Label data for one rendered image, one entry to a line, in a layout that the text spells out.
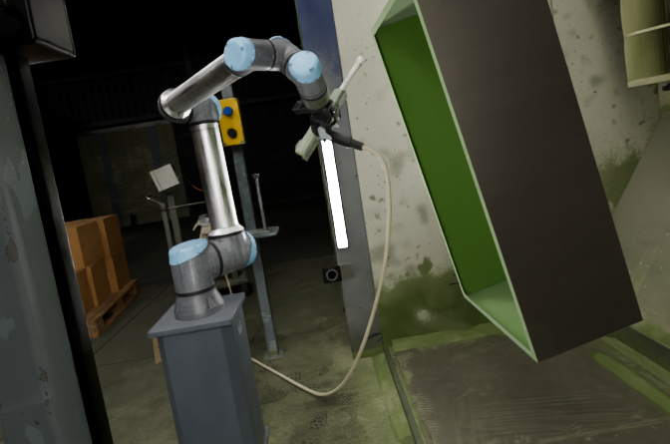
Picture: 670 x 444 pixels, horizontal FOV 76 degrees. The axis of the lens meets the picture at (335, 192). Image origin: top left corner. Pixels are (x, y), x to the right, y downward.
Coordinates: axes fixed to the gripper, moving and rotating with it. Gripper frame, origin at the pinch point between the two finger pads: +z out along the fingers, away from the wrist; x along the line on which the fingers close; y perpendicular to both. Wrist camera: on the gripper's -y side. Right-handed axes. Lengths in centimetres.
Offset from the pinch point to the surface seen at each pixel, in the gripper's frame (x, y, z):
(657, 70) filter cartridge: 108, 104, 45
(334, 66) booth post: 62, -38, 40
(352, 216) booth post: 4, -6, 85
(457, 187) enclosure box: 19, 45, 43
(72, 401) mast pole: -83, 38, -85
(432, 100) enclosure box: 42, 24, 20
